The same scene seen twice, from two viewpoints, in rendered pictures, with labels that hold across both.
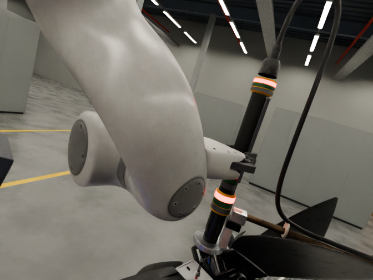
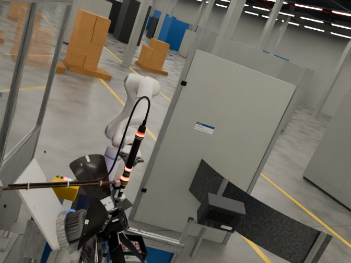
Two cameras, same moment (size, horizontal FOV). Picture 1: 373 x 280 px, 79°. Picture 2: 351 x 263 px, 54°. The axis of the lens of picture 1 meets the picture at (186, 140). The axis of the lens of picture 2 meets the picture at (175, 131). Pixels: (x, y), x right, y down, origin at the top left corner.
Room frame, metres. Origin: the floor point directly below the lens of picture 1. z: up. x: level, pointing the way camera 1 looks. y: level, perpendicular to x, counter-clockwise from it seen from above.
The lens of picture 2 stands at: (1.45, -1.31, 2.17)
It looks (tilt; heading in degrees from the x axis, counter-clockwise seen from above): 17 degrees down; 124
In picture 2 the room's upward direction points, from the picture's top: 21 degrees clockwise
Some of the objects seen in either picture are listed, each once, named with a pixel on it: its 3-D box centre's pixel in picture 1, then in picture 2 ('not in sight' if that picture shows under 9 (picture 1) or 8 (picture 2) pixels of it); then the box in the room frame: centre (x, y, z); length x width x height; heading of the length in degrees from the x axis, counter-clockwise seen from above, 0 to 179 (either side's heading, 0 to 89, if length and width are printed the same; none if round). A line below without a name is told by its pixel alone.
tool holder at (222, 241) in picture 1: (219, 226); (119, 189); (0.46, -0.12, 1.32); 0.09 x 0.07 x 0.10; 80
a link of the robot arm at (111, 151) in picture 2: not in sight; (123, 142); (-0.04, 0.35, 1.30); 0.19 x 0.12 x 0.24; 52
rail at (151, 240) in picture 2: not in sight; (117, 231); (0.28, 0.21, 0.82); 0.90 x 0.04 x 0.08; 45
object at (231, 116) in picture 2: not in sight; (213, 147); (-0.13, 1.84, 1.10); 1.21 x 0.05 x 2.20; 45
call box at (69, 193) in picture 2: not in sight; (64, 189); (0.00, -0.06, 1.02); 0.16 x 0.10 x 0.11; 45
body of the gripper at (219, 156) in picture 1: (204, 154); (131, 153); (0.38, -0.04, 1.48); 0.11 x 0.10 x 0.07; 135
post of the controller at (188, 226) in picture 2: not in sight; (186, 230); (0.58, 0.52, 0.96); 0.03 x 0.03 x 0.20; 45
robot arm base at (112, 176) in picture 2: not in sight; (108, 167); (-0.07, 0.32, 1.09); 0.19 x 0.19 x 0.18
